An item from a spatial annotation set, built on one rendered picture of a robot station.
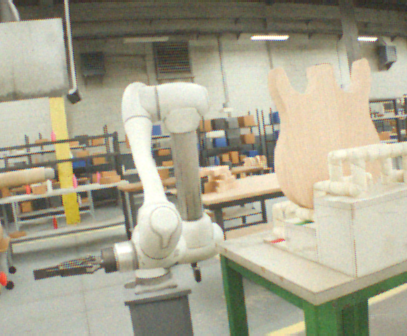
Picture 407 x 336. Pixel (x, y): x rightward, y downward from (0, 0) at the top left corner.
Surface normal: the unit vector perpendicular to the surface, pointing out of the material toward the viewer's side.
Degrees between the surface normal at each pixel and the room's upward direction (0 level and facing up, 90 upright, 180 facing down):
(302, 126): 90
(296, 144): 90
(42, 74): 90
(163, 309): 90
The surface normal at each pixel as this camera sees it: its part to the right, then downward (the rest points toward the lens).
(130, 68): 0.34, 0.01
